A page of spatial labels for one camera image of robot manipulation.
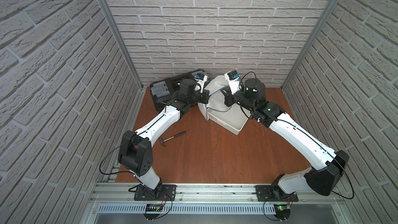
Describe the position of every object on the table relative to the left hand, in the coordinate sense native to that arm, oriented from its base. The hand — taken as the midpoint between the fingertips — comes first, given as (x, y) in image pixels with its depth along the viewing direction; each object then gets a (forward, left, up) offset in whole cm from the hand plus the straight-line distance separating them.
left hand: (215, 90), depth 80 cm
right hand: (-5, -3, +8) cm, 10 cm away
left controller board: (-48, +30, -32) cm, 65 cm away
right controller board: (-51, -31, -28) cm, 66 cm away
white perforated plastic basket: (-2, -12, -24) cm, 27 cm away
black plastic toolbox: (+11, +32, -11) cm, 36 cm away
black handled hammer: (-16, +30, -27) cm, 44 cm away
